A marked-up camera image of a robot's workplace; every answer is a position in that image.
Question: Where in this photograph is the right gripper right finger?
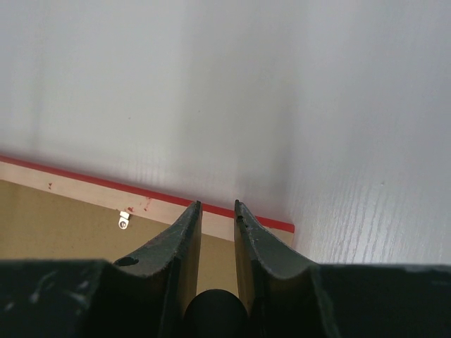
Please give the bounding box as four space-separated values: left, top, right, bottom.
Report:
234 201 319 337

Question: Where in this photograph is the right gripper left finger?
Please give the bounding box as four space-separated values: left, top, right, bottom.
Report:
113 201 202 337

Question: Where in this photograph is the red picture frame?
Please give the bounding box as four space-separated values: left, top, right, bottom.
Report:
0 154 295 261

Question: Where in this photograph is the silver frame retaining clip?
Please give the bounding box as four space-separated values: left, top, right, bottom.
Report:
118 211 130 230

